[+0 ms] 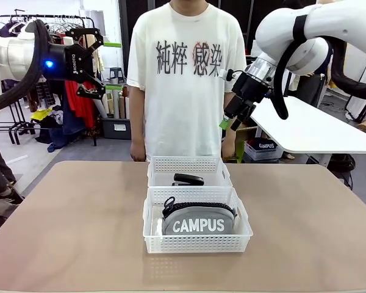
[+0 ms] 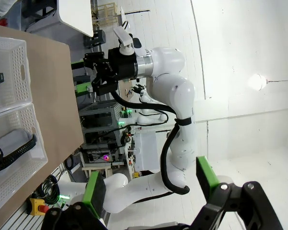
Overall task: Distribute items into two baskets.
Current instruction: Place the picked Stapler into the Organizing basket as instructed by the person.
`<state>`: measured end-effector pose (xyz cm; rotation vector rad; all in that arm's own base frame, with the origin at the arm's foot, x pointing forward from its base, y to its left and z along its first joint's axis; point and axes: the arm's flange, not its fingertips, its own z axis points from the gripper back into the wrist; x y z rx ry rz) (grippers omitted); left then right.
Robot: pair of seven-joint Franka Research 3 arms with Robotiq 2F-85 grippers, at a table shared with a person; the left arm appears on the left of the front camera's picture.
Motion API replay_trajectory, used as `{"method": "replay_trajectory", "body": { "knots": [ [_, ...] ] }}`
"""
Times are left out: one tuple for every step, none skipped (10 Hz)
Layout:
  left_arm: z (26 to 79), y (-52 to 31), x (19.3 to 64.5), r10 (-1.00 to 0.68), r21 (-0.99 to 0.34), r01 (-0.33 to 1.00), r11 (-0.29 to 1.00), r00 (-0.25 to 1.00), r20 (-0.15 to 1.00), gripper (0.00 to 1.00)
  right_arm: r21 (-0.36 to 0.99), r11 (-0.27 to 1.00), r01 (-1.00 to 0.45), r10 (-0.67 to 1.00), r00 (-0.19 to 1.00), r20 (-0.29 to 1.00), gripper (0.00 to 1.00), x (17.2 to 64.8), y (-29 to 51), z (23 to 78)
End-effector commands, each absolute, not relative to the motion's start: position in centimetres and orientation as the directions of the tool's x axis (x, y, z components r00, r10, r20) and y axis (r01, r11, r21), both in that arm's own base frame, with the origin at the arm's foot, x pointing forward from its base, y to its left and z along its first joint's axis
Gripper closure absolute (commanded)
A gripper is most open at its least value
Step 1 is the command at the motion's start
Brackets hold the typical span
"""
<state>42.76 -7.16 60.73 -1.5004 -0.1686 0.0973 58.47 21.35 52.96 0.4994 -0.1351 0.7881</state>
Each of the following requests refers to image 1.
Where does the brown cardboard tube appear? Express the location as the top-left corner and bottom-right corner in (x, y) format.
(118, 86), (131, 120)

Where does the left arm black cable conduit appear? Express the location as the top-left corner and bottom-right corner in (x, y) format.
(0, 19), (52, 116)

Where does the gray storage box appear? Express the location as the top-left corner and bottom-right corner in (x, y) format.
(101, 117), (132, 140)

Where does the person's right forearm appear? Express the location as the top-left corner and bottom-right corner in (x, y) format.
(128, 85), (146, 145)

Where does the person's right hand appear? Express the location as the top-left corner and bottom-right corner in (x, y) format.
(129, 141), (148, 163)

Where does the black stapler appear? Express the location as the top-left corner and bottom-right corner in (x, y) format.
(171, 172), (205, 187)

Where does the white basket with CAMPUS pouches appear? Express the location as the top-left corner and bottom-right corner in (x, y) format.
(244, 137), (285, 162)

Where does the gray CAMPUS zipper pouch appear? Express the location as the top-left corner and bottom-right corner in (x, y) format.
(161, 196), (242, 236)

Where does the black bag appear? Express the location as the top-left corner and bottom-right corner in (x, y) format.
(327, 153), (356, 190)

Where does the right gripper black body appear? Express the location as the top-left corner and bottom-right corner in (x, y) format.
(231, 72), (275, 106)

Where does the white paper roll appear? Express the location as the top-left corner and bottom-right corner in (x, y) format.
(92, 90), (110, 119)

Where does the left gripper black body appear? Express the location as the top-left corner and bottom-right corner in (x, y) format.
(46, 42), (95, 84)

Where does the white side table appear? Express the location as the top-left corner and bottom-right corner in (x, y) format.
(249, 95), (366, 168)

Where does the person torso white printed t-shirt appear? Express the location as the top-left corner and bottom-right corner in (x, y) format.
(126, 0), (248, 163)

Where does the yellow crumpled cloth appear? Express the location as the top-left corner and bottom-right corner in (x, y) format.
(29, 106), (54, 121)

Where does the red hanging garment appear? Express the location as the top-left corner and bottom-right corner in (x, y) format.
(63, 79), (96, 129)

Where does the green box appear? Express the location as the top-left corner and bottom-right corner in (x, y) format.
(234, 140), (246, 164)

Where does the gray plastic stool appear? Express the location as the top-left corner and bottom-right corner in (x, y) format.
(109, 67), (124, 85)

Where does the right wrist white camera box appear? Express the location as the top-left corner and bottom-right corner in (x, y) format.
(217, 69), (235, 82)

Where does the person's left hand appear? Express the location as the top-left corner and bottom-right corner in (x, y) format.
(221, 141), (237, 162)

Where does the white perforated plastic basket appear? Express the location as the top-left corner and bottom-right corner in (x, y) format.
(146, 156), (234, 189)
(142, 186), (254, 255)

